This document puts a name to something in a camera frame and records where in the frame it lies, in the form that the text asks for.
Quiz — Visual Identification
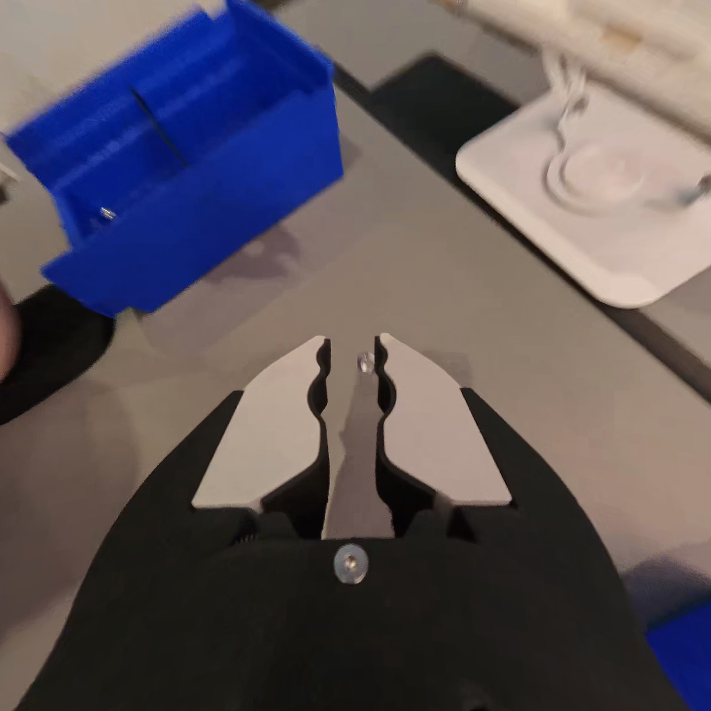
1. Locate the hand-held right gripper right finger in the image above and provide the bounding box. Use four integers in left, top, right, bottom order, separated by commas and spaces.
375, 332, 513, 509

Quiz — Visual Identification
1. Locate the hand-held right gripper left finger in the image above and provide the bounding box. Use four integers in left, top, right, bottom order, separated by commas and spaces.
190, 335, 332, 512

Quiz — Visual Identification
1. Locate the blue plastic tray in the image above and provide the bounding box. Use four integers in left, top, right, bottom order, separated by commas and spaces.
3, 0, 345, 320

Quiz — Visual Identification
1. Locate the person's left forearm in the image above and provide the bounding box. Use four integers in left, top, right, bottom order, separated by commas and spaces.
0, 294, 22, 384

